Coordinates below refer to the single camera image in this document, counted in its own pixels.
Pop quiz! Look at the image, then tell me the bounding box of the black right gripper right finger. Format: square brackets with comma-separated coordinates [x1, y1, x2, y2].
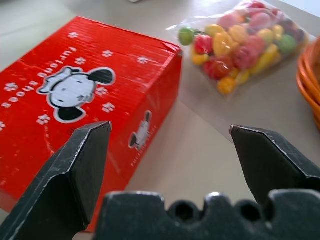
[229, 124, 320, 205]

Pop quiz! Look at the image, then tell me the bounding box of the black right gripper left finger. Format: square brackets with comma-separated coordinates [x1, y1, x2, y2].
[0, 121, 113, 240]

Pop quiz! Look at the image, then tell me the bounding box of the red and white box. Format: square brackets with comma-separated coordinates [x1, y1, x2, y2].
[0, 15, 184, 234]

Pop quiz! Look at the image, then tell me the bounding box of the orange wicker basket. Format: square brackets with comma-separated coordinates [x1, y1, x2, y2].
[295, 36, 320, 132]

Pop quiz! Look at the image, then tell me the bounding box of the clear bag of colourful candies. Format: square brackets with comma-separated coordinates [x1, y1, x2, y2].
[165, 0, 311, 101]

